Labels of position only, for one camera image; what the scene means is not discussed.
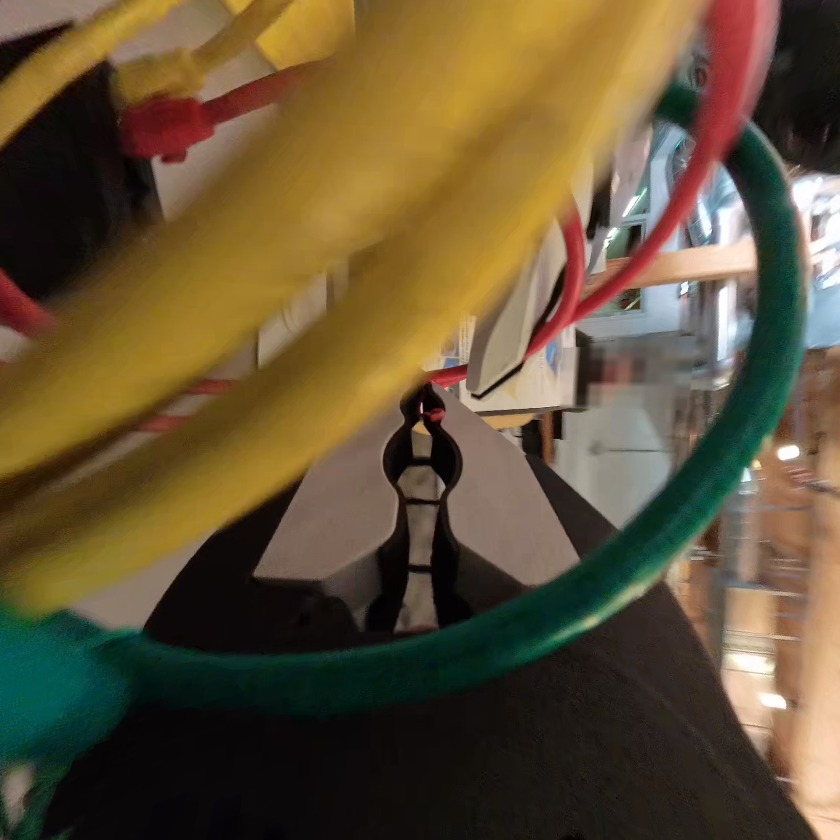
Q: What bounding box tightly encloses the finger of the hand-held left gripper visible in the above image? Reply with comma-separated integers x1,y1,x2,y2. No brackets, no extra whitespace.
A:
465,217,571,401

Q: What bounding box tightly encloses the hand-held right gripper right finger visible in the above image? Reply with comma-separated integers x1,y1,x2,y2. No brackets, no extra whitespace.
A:
423,386,583,626

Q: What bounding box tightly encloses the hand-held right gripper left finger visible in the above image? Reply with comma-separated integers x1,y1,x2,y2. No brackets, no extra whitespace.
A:
252,392,422,627

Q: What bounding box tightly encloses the yellow ethernet cable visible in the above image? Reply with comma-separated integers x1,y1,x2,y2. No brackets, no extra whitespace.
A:
0,0,713,614

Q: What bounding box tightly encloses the green ethernet cable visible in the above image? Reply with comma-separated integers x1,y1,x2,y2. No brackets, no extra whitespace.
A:
0,82,809,840

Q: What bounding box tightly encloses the red ethernet cable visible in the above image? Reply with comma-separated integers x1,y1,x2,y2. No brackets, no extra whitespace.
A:
0,0,783,434

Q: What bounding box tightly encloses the printed instruction sheet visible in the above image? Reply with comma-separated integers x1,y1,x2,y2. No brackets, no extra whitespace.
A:
423,315,578,413

